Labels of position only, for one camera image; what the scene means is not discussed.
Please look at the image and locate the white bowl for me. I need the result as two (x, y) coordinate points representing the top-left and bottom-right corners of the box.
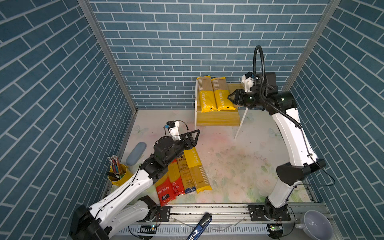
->
(295, 210), (334, 240)

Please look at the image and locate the red spaghetti bag outer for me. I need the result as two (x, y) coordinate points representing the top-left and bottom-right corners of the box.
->
(155, 174), (176, 207)

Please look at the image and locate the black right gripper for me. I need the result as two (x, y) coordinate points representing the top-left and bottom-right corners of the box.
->
(227, 88), (264, 109)

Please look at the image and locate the aluminium mounting rail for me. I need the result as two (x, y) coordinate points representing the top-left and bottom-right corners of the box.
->
(77, 203), (340, 240)

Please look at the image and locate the wooden two-tier shelf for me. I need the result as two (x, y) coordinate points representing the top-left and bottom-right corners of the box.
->
(194, 81), (249, 139)

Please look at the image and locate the yellow pastatime bag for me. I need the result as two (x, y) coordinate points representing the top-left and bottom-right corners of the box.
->
(184, 148), (212, 194)
(211, 77), (236, 112)
(197, 76), (218, 113)

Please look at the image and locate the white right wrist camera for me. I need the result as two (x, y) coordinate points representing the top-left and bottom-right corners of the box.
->
(241, 72), (255, 93)

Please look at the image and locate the grey-blue glasses case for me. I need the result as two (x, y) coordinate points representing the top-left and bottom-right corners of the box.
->
(125, 142), (147, 166)

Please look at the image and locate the blue moli pasta bag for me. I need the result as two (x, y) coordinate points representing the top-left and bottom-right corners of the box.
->
(177, 154), (196, 194)

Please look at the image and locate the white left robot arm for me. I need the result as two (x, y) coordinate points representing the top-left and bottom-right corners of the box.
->
(69, 130), (200, 240)

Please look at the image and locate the yellow pencil cup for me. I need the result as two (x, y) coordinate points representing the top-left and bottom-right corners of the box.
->
(107, 156), (133, 187)

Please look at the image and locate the blue black handheld tool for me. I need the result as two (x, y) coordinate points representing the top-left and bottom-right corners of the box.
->
(187, 213), (212, 240)

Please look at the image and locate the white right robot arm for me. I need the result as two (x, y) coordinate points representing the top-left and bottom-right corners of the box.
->
(228, 89), (326, 221)

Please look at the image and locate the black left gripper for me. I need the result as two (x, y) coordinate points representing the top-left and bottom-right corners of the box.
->
(162, 129), (200, 167)

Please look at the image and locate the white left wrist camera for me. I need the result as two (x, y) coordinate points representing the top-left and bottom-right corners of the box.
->
(165, 120), (180, 137)

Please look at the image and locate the red spaghetti bag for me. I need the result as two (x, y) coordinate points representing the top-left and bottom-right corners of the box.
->
(168, 160), (185, 197)
(155, 174), (176, 207)

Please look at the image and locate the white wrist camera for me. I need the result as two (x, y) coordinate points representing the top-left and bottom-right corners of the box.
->
(165, 120), (180, 137)
(241, 72), (255, 93)

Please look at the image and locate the red spaghetti bag inner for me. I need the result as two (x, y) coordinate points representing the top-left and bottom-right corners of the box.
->
(168, 160), (185, 197)

